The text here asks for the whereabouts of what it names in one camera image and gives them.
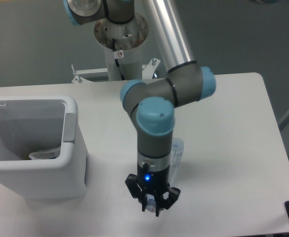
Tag clear plastic water bottle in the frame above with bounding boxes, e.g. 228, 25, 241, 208
146, 137, 184, 213

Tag white plastic wrapper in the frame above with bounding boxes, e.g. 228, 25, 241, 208
29, 147, 61, 160

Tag black cable on pedestal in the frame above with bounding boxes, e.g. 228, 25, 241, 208
111, 38, 126, 81

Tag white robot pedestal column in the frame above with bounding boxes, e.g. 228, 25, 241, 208
94, 13, 149, 81

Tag white metal base frame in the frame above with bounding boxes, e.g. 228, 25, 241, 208
71, 58, 167, 83

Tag white plastic trash can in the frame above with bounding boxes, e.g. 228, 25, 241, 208
0, 95, 88, 199

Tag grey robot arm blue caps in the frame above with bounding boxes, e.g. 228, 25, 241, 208
63, 0, 216, 214

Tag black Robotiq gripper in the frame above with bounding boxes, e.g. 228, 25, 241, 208
125, 165, 180, 217

